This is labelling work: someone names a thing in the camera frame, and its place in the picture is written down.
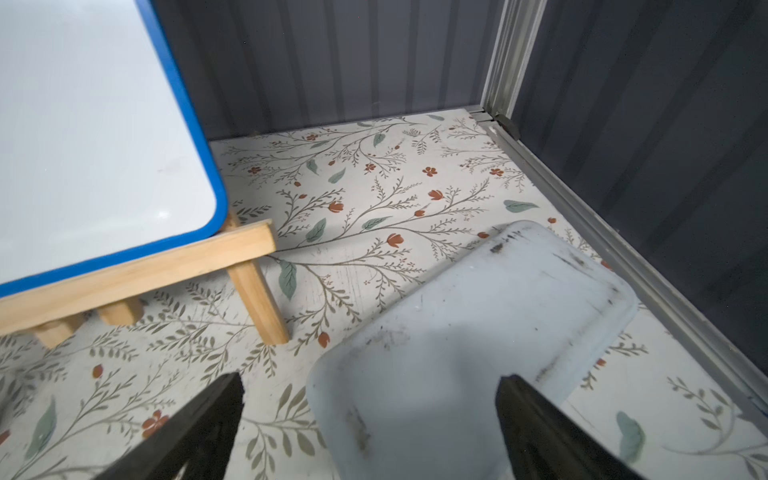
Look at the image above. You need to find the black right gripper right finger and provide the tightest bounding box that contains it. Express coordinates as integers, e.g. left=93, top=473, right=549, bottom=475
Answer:
left=495, top=375, right=640, bottom=479

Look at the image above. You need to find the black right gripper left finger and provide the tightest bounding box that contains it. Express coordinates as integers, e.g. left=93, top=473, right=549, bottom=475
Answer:
left=98, top=372, right=244, bottom=479

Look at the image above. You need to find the pale blue plastic lid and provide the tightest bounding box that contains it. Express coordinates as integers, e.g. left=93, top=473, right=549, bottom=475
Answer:
left=306, top=221, right=639, bottom=479

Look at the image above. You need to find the floral patterned table mat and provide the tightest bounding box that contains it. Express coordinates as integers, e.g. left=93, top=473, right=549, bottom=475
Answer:
left=0, top=106, right=768, bottom=480

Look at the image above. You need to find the blue framed whiteboard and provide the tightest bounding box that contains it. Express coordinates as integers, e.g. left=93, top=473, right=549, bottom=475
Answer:
left=1, top=1, right=228, bottom=297

